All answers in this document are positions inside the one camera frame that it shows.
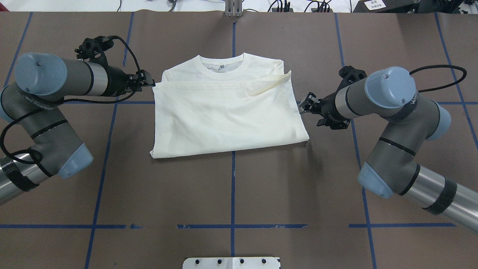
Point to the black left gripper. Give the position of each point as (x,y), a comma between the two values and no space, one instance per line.
(118,82)

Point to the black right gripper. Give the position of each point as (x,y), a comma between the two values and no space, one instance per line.
(328,106)

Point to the cream long-sleeve cat shirt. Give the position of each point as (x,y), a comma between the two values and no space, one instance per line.
(206,105)

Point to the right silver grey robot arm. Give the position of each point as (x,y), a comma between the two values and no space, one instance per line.
(412,118)

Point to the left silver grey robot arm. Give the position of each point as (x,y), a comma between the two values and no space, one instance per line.
(42,81)

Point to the black labelled box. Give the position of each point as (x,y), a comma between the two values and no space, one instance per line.
(386,6)

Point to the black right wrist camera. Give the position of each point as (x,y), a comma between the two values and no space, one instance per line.
(349,76)

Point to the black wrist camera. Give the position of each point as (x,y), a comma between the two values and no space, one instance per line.
(93,50)
(349,76)

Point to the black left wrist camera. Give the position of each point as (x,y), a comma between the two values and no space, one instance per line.
(93,50)

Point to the aluminium frame post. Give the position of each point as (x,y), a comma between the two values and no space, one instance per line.
(233,8)

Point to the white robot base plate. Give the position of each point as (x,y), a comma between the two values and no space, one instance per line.
(232,263)

